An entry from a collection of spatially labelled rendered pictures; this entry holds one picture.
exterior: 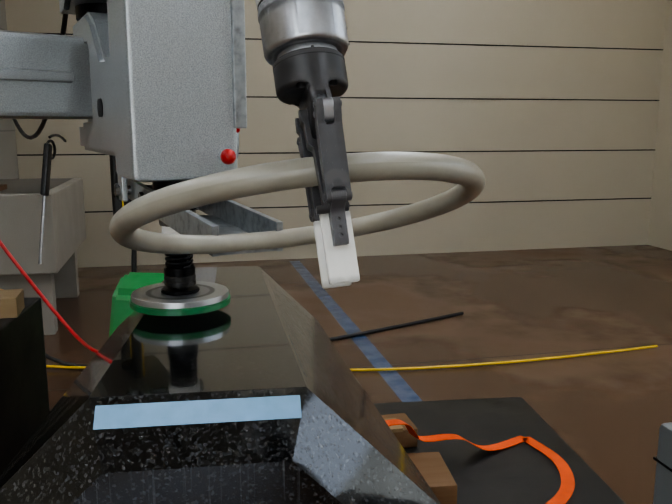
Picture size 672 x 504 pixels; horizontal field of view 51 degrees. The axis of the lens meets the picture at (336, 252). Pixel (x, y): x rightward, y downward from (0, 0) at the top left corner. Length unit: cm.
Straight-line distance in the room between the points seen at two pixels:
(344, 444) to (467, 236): 598
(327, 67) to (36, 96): 140
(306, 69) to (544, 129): 666
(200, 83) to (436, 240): 561
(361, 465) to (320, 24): 72
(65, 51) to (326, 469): 137
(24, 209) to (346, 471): 338
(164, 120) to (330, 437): 71
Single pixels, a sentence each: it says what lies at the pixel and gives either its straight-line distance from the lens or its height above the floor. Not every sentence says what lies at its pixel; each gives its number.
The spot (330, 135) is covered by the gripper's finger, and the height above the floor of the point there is 123.
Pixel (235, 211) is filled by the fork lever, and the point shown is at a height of 108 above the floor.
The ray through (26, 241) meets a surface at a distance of 432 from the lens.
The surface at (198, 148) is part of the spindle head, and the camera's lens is 147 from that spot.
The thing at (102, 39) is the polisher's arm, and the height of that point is 145.
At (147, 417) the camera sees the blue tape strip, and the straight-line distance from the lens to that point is 113.
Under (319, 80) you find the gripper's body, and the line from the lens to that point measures 70.
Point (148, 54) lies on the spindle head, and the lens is 145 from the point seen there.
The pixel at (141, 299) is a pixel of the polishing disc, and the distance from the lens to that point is 155.
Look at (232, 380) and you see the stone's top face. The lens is 117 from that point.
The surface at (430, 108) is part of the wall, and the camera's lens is 682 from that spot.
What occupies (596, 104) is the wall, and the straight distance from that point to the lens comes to 760.
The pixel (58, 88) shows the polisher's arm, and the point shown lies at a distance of 205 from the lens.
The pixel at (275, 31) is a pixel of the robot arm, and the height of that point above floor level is 133.
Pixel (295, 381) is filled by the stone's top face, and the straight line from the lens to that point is 116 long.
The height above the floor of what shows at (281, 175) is 119.
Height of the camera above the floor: 124
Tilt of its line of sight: 10 degrees down
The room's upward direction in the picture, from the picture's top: straight up
